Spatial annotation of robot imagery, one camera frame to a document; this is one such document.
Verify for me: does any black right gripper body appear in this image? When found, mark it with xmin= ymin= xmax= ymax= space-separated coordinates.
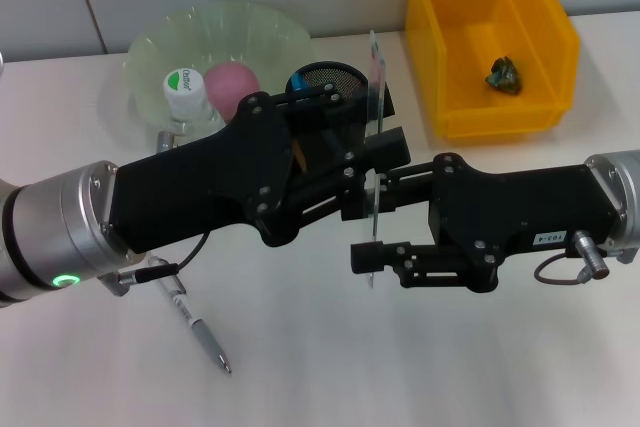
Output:
xmin=427 ymin=152 xmax=624 ymax=294

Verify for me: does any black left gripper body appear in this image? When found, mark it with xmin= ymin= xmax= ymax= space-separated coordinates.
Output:
xmin=107 ymin=91 xmax=297 ymax=254

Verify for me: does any clear plastic ruler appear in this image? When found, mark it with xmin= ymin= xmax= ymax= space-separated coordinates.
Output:
xmin=363 ymin=29 xmax=390 ymax=290

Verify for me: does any pink peach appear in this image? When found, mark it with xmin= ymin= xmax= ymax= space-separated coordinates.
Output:
xmin=203 ymin=61 xmax=262 ymax=124

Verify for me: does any clear green-label water bottle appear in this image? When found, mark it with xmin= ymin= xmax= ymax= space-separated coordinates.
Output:
xmin=162 ymin=66 xmax=225 ymax=142

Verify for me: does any green plastic wrapper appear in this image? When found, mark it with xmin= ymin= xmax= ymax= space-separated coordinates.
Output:
xmin=483 ymin=55 xmax=524 ymax=97

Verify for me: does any black mesh pen holder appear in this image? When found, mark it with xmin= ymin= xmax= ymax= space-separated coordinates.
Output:
xmin=285 ymin=61 xmax=371 ymax=103

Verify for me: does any green glass fruit plate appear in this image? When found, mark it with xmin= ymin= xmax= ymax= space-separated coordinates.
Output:
xmin=123 ymin=0 xmax=314 ymax=144

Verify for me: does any grey ballpoint pen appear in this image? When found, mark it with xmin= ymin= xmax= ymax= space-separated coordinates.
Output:
xmin=147 ymin=254 xmax=234 ymax=376

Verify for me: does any yellow plastic bin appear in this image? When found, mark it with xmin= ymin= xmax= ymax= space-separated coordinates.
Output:
xmin=403 ymin=0 xmax=582 ymax=143

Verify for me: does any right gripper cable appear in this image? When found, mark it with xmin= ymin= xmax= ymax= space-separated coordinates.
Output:
xmin=534 ymin=230 xmax=612 ymax=287

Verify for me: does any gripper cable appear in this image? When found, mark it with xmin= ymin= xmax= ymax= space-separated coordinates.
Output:
xmin=534 ymin=230 xmax=612 ymax=287
xmin=102 ymin=130 xmax=212 ymax=298

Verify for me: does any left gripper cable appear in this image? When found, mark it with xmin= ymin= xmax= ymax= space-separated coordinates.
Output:
xmin=102 ymin=130 xmax=212 ymax=298

